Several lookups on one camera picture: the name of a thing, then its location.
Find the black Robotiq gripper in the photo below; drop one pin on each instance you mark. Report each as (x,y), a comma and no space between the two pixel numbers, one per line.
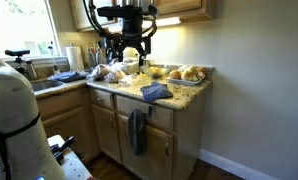
(132,28)

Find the blue terry towel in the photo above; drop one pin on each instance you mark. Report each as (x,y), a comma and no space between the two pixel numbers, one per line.
(155,90)

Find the white paper towel roll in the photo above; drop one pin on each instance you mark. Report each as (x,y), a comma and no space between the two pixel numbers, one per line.
(74,58)

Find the black over-drawer hook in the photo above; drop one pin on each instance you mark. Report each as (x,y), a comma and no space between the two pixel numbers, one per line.
(149,110)

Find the dusty grey-blue towel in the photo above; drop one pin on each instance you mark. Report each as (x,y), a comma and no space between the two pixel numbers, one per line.
(137,133)

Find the silver white rice cooker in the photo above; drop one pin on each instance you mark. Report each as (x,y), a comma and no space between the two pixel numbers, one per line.
(130,65)

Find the black coffee machine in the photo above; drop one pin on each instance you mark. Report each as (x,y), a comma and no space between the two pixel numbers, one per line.
(106,50)

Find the small bagged bread loaf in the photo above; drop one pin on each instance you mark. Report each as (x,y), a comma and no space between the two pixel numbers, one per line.
(115,75)

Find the clear crumpled plastic bag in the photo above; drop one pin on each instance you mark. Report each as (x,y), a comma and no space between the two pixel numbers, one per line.
(135,80)

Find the clear bottle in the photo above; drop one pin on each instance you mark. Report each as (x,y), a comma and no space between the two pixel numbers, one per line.
(99,56)
(91,58)

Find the large bagged dark bread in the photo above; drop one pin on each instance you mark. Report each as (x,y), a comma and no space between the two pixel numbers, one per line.
(99,71)

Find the under-cabinet light strip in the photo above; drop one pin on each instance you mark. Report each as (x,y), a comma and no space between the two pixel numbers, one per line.
(165,22)

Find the golden bread roll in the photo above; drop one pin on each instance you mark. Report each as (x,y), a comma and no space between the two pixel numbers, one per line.
(193,69)
(187,75)
(175,74)
(202,70)

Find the narrow wooden drawer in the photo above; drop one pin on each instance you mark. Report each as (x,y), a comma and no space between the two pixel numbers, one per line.
(101,98)

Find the white roll tray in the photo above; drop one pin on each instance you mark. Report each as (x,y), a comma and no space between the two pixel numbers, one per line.
(184,81)

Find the wooden upper cabinet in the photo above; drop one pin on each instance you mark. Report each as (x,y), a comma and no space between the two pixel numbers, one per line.
(185,8)
(77,15)

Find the dark blue dish mat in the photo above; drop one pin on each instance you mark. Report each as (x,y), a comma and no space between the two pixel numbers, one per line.
(67,76)

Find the wide wooden drawer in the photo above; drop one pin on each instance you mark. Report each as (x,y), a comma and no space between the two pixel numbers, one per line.
(162,116)

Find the white dish wand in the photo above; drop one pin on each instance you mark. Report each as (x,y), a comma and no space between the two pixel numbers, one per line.
(53,58)

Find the narrow wooden cabinet door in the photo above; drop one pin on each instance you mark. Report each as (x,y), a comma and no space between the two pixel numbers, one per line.
(104,133)

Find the steel kitchen sink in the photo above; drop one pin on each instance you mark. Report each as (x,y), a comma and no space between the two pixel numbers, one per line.
(45,85)

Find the wooden sink cabinet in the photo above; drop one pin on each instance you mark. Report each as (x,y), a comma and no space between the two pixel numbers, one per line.
(65,120)

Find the metal sink faucet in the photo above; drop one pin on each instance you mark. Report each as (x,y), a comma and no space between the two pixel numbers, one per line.
(31,70)

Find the bright kitchen window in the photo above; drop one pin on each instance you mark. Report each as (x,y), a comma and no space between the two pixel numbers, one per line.
(19,23)

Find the black clamp tools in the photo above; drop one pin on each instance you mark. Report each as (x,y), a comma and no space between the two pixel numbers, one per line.
(64,146)

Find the white perforated robot table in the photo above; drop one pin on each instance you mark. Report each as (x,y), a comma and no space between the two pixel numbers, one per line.
(74,166)

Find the white baseboard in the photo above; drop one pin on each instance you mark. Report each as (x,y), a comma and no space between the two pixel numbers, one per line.
(229,165)

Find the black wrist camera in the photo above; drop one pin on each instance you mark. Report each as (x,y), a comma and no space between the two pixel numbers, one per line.
(122,11)

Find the black camera on tripod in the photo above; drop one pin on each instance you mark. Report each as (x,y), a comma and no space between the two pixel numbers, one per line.
(17,52)

